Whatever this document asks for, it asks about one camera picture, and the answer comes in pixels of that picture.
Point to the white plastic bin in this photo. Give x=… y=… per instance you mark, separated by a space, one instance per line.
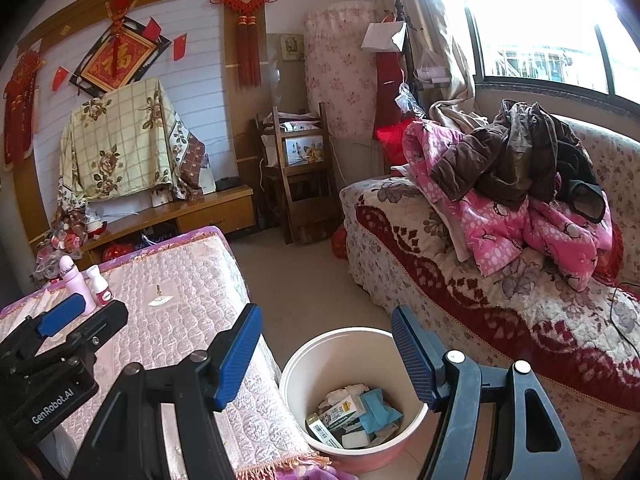
x=300 y=385

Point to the brown jacket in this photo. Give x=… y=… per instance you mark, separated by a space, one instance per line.
x=505 y=160

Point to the black garment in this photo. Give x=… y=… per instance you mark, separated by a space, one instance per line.
x=582 y=190

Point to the black set-top box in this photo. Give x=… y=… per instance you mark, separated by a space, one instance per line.
x=227 y=183

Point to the artificial flower bunch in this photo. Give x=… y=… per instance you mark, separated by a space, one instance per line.
x=65 y=237

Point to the red chinese knot decoration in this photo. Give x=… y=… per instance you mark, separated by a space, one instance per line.
x=245 y=25

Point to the pile of clothes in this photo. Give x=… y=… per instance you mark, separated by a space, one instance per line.
x=500 y=230

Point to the framed picture on chair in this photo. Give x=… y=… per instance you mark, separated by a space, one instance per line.
x=305 y=151

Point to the red white ornament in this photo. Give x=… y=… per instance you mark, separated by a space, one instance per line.
x=95 y=226

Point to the red bag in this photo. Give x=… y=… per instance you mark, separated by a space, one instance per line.
x=340 y=242

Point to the white foam block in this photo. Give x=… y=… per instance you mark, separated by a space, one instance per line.
x=357 y=440

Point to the tall floral covered appliance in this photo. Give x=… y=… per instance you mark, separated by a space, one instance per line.
x=340 y=70

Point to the yellow floral cloth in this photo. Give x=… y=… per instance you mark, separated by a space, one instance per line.
x=120 y=150

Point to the pink bottle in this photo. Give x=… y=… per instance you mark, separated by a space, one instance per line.
x=76 y=282

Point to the framed red gold picture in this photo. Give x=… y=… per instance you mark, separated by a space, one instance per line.
x=120 y=57

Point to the beige curtain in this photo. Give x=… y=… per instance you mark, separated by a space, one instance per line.
x=445 y=35

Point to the green white carton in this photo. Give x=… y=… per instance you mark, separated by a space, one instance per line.
x=342 y=411

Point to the floral covered sofa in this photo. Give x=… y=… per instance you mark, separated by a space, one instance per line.
x=450 y=270

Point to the white plastic bag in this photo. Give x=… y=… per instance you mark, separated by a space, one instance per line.
x=431 y=69

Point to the red hanging cloth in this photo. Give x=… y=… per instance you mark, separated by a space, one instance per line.
x=387 y=105

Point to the blue packet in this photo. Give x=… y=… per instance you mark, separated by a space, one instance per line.
x=380 y=410

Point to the white medicine bottle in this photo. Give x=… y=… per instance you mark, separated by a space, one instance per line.
x=100 y=287

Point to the white paper bag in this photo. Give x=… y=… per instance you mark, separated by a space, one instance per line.
x=382 y=36

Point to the small red flag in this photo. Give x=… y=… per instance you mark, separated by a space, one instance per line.
x=61 y=78
x=152 y=28
x=180 y=47

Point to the white paper sheet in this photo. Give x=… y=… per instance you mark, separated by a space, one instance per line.
x=161 y=198

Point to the small box yellow stripe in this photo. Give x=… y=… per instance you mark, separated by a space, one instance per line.
x=321 y=431

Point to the dark wooden chair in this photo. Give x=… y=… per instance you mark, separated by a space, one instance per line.
x=300 y=195

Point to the window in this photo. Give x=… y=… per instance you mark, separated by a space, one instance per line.
x=540 y=25

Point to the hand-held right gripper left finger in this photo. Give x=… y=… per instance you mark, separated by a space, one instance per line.
x=240 y=355

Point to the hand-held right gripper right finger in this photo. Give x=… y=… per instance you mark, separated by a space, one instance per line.
x=412 y=355

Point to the red hanging banner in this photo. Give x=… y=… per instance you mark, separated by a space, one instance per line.
x=20 y=105

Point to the white packet green print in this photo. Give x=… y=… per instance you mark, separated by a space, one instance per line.
x=350 y=391

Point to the wooden television cabinet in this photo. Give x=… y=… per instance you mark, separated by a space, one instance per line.
x=200 y=215

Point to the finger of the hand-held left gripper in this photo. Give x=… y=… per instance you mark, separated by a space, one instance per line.
x=105 y=322
x=60 y=317

